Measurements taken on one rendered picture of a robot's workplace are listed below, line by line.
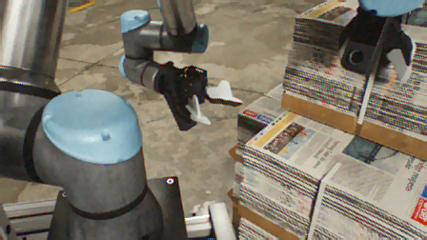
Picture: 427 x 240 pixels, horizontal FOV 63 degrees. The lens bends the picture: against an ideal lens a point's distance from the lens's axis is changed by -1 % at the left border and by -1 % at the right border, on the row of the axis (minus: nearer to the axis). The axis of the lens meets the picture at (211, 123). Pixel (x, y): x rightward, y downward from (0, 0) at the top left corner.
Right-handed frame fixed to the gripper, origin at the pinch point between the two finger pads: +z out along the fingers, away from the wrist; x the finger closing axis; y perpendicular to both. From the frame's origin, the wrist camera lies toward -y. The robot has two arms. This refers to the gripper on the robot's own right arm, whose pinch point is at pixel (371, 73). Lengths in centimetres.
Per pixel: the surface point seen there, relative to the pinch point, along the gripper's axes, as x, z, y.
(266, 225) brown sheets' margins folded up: 10.5, 24.7, -30.5
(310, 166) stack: 3.9, 8.7, -18.5
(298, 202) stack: 4.0, 15.0, -24.5
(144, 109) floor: 158, 121, 11
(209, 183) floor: 73, 106, -14
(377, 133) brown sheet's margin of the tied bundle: -3.7, 13.4, -4.1
